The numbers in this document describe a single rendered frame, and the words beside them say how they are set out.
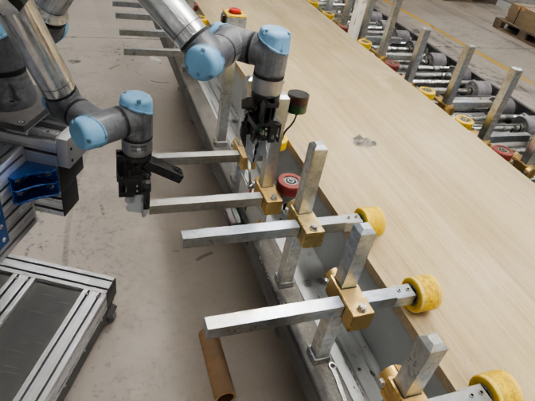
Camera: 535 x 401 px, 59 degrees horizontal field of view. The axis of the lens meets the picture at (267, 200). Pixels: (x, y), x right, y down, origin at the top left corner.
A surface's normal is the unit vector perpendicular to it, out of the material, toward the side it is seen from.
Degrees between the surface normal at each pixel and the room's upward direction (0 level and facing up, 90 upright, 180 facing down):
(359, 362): 0
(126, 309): 0
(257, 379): 0
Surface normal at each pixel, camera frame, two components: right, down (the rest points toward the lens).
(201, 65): -0.33, 0.53
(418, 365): -0.94, 0.07
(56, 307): 0.15, -0.79
